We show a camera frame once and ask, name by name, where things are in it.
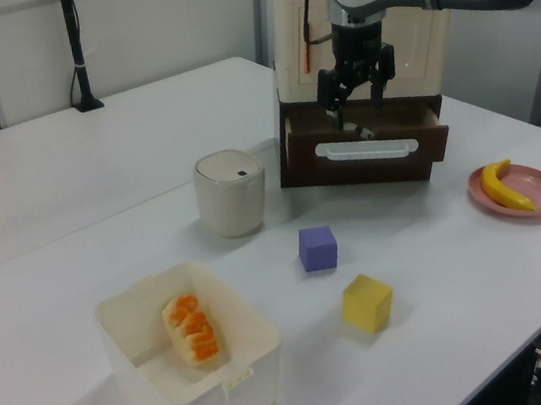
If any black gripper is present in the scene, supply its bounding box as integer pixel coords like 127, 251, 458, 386
306, 16, 405, 133

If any yellow banana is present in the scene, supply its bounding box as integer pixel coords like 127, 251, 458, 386
476, 155, 538, 218

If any beige lidded trash can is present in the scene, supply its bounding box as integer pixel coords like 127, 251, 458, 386
190, 145, 274, 243

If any black pole stand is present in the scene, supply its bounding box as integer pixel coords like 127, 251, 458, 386
56, 0, 106, 115

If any white plastic container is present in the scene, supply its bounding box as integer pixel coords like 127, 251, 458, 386
88, 249, 292, 405

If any bread with orange topping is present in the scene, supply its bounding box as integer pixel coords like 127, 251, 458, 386
158, 289, 226, 373

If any purple cube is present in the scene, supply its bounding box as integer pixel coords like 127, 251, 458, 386
295, 223, 342, 274

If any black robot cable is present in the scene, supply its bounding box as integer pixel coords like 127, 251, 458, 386
295, 0, 335, 49

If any yellow cube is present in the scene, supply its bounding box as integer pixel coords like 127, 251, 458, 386
336, 268, 400, 339

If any cream cabinet with brown base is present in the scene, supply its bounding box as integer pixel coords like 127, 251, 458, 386
255, 0, 474, 201

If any pink plate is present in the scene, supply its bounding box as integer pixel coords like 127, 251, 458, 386
464, 158, 541, 228

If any brown drawer with white handle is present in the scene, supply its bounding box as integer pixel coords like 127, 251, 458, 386
271, 93, 456, 201

